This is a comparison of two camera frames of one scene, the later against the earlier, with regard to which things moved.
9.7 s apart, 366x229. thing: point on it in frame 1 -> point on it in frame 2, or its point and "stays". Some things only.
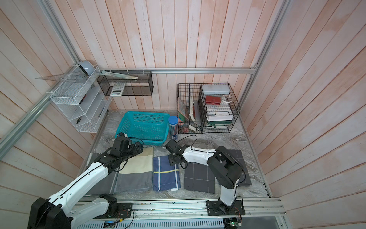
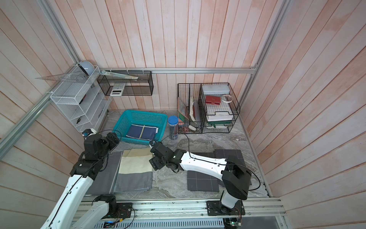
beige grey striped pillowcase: [137, 173] stays
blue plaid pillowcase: [165, 177] -> [142, 132]
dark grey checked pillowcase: [198, 177] stays
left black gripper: [140, 148] -> [107, 140]
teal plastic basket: [152, 128] stays
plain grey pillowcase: [105, 187] stays
